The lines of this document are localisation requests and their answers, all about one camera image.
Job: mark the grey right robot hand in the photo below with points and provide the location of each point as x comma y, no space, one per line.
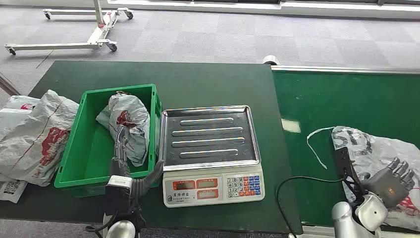
387,185

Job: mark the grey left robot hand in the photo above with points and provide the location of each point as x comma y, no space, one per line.
122,148

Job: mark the grey package with black letters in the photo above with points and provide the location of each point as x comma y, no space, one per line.
370,148

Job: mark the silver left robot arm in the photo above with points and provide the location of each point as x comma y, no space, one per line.
121,230

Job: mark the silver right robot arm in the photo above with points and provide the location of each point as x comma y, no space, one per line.
341,216

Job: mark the grey package with red print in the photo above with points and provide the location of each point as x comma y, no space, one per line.
131,118

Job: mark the large grey package red print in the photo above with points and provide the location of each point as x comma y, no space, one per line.
36,141

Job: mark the green conveyor belt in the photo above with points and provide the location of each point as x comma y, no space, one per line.
328,98

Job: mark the white package with red logo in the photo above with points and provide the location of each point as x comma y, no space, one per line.
16,105

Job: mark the white package with QR code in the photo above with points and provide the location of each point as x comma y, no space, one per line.
11,189

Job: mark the white conveyor roller end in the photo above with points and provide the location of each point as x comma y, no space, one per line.
270,60

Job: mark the green plastic crate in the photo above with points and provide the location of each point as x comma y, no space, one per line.
88,154

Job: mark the steel scale tray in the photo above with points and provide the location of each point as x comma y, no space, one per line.
210,138

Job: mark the dark green table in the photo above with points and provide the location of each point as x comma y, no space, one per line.
197,82

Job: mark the white electronic scale body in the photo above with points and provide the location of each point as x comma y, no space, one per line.
213,189

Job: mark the dark brown bar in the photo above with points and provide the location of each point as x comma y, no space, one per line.
8,85

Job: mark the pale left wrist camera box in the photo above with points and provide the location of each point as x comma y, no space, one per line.
119,182

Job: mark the white wheeled stand frame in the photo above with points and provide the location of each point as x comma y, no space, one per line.
98,33

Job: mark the aluminium conveyor rail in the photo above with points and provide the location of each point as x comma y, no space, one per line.
344,69

